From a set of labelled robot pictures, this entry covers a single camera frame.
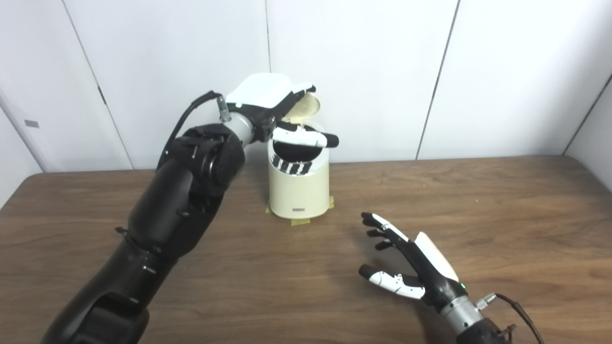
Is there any white and black left hand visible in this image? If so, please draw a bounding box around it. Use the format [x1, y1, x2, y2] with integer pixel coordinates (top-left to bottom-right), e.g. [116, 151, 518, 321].
[225, 73, 340, 149]

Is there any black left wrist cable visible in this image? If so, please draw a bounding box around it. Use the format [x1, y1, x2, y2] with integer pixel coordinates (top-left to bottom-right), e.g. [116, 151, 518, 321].
[156, 91, 228, 170]

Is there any cream round bin lid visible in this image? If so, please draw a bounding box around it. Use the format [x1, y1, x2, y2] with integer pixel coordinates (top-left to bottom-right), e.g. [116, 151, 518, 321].
[282, 92, 321, 124]

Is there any cream-colored bin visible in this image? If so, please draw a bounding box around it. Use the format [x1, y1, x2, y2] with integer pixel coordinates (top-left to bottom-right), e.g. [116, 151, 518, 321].
[267, 120, 330, 220]

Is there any white and black right hand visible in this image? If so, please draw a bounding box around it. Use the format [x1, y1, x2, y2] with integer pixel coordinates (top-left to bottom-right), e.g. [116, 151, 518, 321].
[359, 212, 467, 313]

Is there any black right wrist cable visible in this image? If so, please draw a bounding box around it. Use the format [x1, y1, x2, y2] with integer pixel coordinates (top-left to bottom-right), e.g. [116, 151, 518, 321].
[476, 293, 546, 344]

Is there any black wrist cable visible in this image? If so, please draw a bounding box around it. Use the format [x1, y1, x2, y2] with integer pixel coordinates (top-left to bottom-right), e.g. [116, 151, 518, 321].
[156, 91, 228, 170]
[476, 293, 546, 344]

